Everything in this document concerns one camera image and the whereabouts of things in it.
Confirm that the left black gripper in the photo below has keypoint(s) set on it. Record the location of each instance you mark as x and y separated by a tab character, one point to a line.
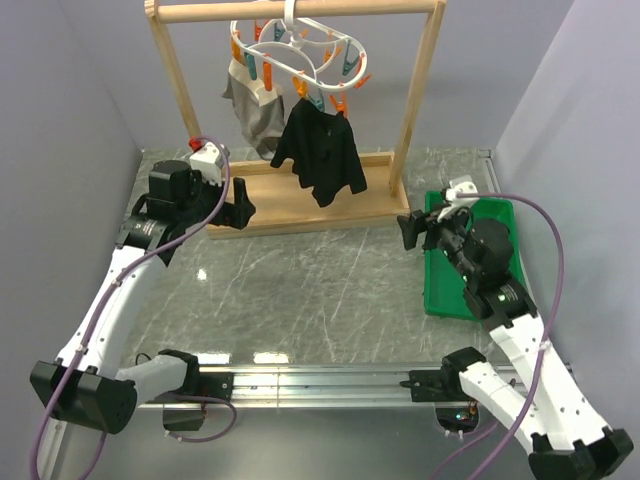
235	214

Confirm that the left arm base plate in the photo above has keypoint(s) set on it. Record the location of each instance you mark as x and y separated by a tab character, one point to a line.
210	385

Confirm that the orange clothes peg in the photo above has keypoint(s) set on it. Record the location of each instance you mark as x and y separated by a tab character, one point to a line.
301	87
339	103

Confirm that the black underwear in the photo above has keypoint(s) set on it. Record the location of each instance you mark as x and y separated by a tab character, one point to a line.
323	151

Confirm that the wooden hanging rack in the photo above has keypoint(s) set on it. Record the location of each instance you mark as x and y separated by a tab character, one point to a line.
282	206

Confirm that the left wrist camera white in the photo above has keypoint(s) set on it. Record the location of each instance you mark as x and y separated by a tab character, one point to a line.
207	158

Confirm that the aluminium mounting rail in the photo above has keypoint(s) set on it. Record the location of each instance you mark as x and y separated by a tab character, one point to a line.
319	386

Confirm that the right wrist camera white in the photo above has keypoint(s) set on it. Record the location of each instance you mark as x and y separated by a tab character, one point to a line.
460	194

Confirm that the white plastic clip hanger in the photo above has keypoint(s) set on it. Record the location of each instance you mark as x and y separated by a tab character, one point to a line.
327	59

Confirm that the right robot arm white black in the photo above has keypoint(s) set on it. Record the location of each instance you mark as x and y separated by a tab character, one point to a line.
562	434

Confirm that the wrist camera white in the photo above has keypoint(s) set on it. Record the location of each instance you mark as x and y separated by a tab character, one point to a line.
207	158
460	194

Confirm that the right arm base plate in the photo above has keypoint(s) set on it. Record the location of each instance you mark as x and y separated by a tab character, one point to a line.
435	386

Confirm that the green plastic tray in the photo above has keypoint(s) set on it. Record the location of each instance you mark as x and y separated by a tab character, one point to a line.
443	287

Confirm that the grey underwear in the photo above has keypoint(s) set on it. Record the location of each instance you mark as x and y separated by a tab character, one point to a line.
260	112

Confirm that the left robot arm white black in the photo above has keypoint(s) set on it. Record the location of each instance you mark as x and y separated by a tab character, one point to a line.
85	385

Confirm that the orange peg holding grey underwear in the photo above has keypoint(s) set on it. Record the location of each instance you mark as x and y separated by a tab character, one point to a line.
267	76

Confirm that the teal clothes peg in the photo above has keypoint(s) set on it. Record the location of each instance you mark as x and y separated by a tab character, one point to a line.
317	101

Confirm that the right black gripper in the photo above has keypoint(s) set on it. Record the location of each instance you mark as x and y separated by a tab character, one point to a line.
419	222

